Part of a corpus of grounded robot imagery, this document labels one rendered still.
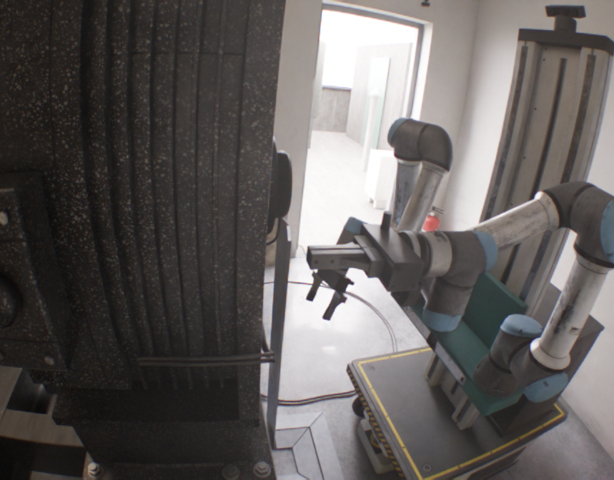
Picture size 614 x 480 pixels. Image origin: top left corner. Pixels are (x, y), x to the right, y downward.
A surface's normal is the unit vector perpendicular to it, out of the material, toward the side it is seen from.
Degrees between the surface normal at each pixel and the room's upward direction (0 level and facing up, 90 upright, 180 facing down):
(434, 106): 90
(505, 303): 90
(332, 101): 90
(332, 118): 90
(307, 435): 7
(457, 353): 0
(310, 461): 7
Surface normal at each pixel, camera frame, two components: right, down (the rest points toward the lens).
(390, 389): 0.10, -0.89
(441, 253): 0.24, -0.07
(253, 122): 0.22, 0.45
